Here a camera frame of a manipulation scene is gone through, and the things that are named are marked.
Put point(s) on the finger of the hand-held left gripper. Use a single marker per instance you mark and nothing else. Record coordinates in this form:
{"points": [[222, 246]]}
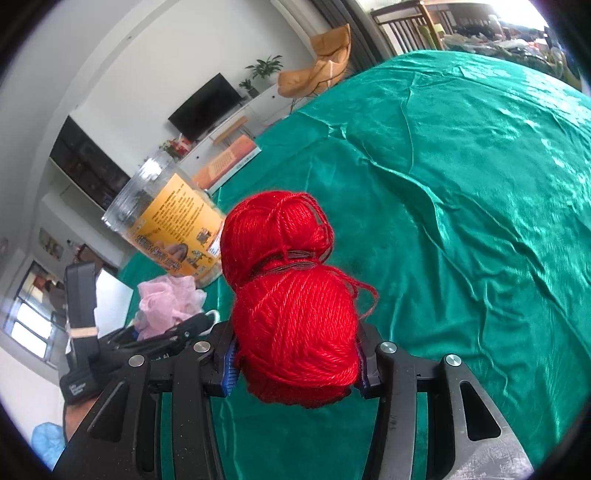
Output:
{"points": [[122, 337], [184, 334]]}

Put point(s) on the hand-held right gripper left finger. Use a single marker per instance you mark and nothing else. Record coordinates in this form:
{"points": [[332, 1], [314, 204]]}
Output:
{"points": [[229, 369]]}

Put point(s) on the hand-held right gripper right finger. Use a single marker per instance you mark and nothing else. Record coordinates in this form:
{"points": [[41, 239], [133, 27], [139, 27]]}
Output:
{"points": [[363, 374]]}

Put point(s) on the red yarn ball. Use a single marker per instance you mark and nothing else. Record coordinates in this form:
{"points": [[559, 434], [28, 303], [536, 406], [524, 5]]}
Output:
{"points": [[295, 332]]}

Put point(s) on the person's left forearm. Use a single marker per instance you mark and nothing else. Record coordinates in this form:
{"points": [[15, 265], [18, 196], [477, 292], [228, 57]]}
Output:
{"points": [[76, 420]]}

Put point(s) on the white board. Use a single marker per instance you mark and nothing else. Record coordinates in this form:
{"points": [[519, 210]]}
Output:
{"points": [[115, 300]]}

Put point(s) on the pink bath loofah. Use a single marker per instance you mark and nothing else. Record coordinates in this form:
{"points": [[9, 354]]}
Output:
{"points": [[166, 300]]}

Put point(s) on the window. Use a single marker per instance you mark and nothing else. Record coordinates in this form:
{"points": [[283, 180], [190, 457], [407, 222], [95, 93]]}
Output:
{"points": [[27, 318]]}

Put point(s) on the clear plastic snack jar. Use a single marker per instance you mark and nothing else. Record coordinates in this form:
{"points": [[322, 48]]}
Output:
{"points": [[175, 217]]}

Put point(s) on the dark bookshelf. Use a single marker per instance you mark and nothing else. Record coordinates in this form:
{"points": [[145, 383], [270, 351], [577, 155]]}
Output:
{"points": [[83, 161]]}

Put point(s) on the leafy potted plant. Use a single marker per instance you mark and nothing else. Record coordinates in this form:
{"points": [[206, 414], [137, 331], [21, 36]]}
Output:
{"points": [[166, 150]]}

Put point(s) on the green tablecloth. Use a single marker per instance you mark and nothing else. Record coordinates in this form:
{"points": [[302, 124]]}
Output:
{"points": [[461, 230]]}

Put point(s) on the orange flat box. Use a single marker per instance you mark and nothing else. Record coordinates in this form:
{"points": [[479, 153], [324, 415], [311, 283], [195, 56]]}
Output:
{"points": [[226, 161]]}

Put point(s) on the red gift bag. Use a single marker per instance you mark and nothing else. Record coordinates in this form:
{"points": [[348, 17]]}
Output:
{"points": [[181, 147]]}

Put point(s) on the black television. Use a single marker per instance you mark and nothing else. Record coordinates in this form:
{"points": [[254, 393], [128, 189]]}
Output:
{"points": [[203, 108]]}

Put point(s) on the white tv cabinet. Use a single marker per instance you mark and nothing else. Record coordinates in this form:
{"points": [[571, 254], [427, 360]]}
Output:
{"points": [[268, 104]]}

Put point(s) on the small potted plant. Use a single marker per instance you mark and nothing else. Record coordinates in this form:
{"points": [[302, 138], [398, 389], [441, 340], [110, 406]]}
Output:
{"points": [[248, 87]]}

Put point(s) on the large potted plant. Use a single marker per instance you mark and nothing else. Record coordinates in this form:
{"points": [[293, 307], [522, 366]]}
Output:
{"points": [[264, 67]]}

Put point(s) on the orange lounge chair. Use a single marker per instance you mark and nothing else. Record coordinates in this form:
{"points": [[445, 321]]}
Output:
{"points": [[323, 50]]}

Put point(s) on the dark wooden chair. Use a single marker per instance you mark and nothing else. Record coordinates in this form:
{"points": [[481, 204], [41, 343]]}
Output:
{"points": [[401, 27]]}

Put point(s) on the framed wall picture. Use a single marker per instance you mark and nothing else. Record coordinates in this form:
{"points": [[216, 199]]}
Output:
{"points": [[51, 243]]}

